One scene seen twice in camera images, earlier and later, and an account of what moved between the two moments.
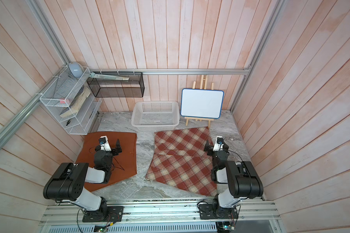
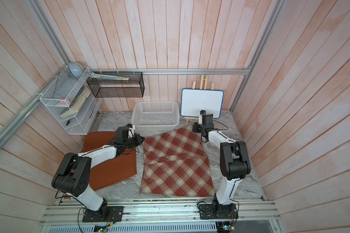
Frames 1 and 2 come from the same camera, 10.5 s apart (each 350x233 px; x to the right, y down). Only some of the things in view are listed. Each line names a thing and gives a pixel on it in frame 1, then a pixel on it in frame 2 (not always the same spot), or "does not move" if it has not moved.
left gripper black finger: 117,144 to 138,139
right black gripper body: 211,150 to 199,128
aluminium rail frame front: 54,213 does not move
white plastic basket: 155,115 does not move
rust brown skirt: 124,164 does not move
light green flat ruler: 95,75 does not move
